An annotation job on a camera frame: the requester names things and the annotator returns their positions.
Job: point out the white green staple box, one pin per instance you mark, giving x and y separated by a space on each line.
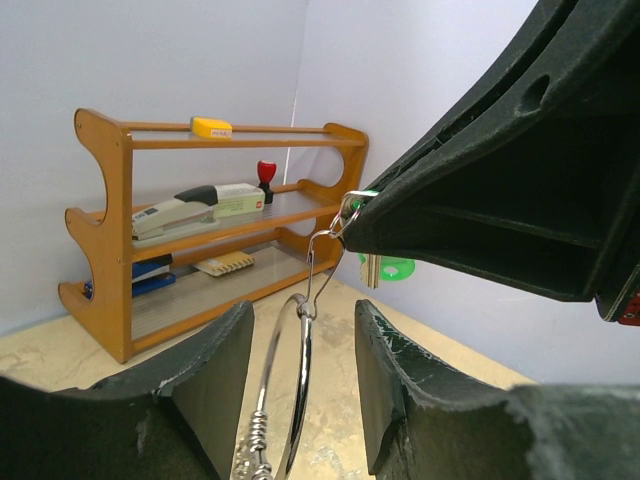
238 199

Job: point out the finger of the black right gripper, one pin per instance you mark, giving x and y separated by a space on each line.
531 179

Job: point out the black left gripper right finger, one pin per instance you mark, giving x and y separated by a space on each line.
425 419

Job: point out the wooden three-tier shelf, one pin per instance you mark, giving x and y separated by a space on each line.
125 325

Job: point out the black red stamp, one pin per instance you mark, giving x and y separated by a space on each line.
266 172

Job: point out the yellow tape measure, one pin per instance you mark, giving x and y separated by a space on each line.
211 128

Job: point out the blue stapler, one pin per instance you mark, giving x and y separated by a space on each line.
152 274

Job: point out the large metal keyring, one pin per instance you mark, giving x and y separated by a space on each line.
269 441

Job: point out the grey black stapler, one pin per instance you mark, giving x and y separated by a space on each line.
187 213

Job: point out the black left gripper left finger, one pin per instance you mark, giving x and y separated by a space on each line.
173 416

